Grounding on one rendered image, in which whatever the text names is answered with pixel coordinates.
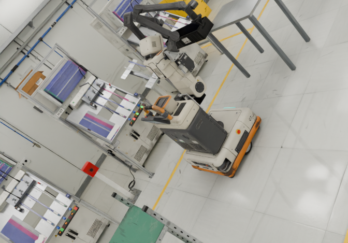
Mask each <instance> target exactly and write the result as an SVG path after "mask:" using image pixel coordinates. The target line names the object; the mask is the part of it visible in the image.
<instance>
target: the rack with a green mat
mask: <svg viewBox="0 0 348 243"><path fill-rule="evenodd" d="M111 196H112V197H113V198H115V199H117V200H118V201H120V202H121V203H123V204H124V205H126V206H127V207H129V209H128V211H127V212H126V214H125V216H124V218H123V219H122V221H121V223H120V224H119V226H118V228H117V230H116V231H115V233H114V235H113V236H112V238H111V240H110V241H109V243H161V242H162V240H163V238H164V236H165V234H166V232H169V233H170V234H172V235H174V236H175V237H177V238H178V239H180V240H182V241H183V242H185V243H203V242H202V241H200V240H199V239H197V238H195V237H194V236H192V235H191V234H189V233H188V232H186V231H185V230H183V229H182V228H180V227H178V226H177V225H175V224H174V223H172V222H171V221H169V220H168V219H166V218H165V217H163V216H161V215H160V214H159V213H157V212H156V211H154V210H153V209H151V208H149V207H148V206H146V205H144V206H143V208H141V207H139V206H136V205H134V204H132V203H131V202H129V201H128V200H126V199H125V198H123V197H122V196H120V195H118V194H117V193H116V192H113V194H112V195H111Z"/></svg>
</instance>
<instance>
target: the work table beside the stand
mask: <svg viewBox="0 0 348 243"><path fill-rule="evenodd" d="M260 1H261V0H233V1H231V2H229V3H227V4H225V5H223V6H222V7H221V9H220V10H219V12H218V13H217V15H216V16H215V18H214V19H213V21H212V23H213V24H214V26H213V27H212V29H211V31H210V32H209V34H208V37H209V38H210V39H211V40H212V41H213V42H214V43H215V44H216V45H217V46H218V47H219V49H220V50H221V51H222V52H223V53H224V54H225V55H226V56H227V57H228V58H229V59H230V60H231V61H232V62H233V63H234V65H235V66H236V67H237V68H238V69H239V70H240V71H241V72H242V73H243V74H244V75H245V76H246V77H247V78H249V77H250V74H249V73H248V72H247V71H246V70H245V69H244V68H243V66H242V65H241V64H240V63H239V62H238V61H237V60H236V59H235V58H234V57H233V56H232V55H231V53H230V52H229V51H228V50H227V49H226V48H225V47H224V46H223V45H222V44H221V43H220V42H219V41H218V39H217V38H216V37H215V36H214V35H213V34H212V32H214V31H217V30H220V29H222V28H224V27H227V26H229V25H232V24H236V26H237V27H238V28H239V29H240V30H241V31H242V33H243V34H244V35H245V36H246V37H247V38H248V39H249V41H250V42H251V43H252V44H253V45H254V46H255V48H256V49H257V50H258V51H259V52H260V53H263V52H264V50H263V48H262V47H261V46H260V45H259V44H258V43H257V41H256V40H255V39H254V38H253V37H252V36H251V34H250V33H249V32H248V31H247V30H246V29H245V27H244V26H243V25H242V24H241V23H240V21H242V20H245V19H247V18H248V19H249V20H250V21H251V22H252V23H253V25H254V26H255V27H256V28H257V29H258V31H259V32H260V33H261V34H262V35H263V37H264V38H265V39H266V40H267V41H268V43H269V44H270V45H271V46H272V47H273V49H274V50H275V51H276V53H277V54H278V55H279V56H280V57H281V59H282V60H283V61H284V62H285V63H286V65H287V66H288V67H289V68H290V69H291V70H292V71H293V70H295V69H296V66H295V65H294V64H293V63H292V61H291V60H290V59H289V58H288V57H287V55H286V54H285V53H284V52H283V50H282V49H281V48H280V47H279V46H278V44H277V43H276V42H275V41H274V40H273V38H272V37H271V36H270V35H269V34H268V32H267V31H266V30H265V29H264V27H263V26H262V25H261V24H260V23H259V21H258V20H257V19H256V18H255V17H254V15H253V13H254V11H255V9H256V8H257V6H258V4H259V3H260ZM274 1H275V2H276V3H277V5H278V6H279V7H280V9H281V10H282V11H283V12H284V14H285V15H286V16H287V18H288V19H289V20H290V22H291V23H292V25H293V26H294V27H295V29H296V30H297V31H298V32H299V34H300V35H301V36H302V38H303V39H304V40H305V42H309V41H310V37H309V36H308V35H307V34H306V32H305V31H304V30H303V28H302V27H301V26H300V24H299V23H298V22H297V20H296V19H295V18H294V16H293V15H292V14H291V12H290V11H289V9H288V8H287V7H286V6H285V4H284V3H283V2H282V0H274Z"/></svg>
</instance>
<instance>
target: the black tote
mask: <svg viewBox="0 0 348 243"><path fill-rule="evenodd" d="M202 21H203V23H204V26H202V25H197V24H193V23H190V24H188V25H186V26H184V27H181V28H179V29H177V30H175V31H177V32H178V33H179V38H180V39H179V41H177V42H176V46H177V49H180V48H183V47H185V46H188V45H191V44H193V43H196V42H198V41H201V40H204V39H206V37H207V36H208V34H209V32H210V31H211V29H212V27H213V26H214V24H213V23H212V22H211V21H210V20H209V19H208V18H207V17H206V16H205V17H202ZM168 40H169V39H167V41H166V43H165V45H166V46H168V42H169V41H168Z"/></svg>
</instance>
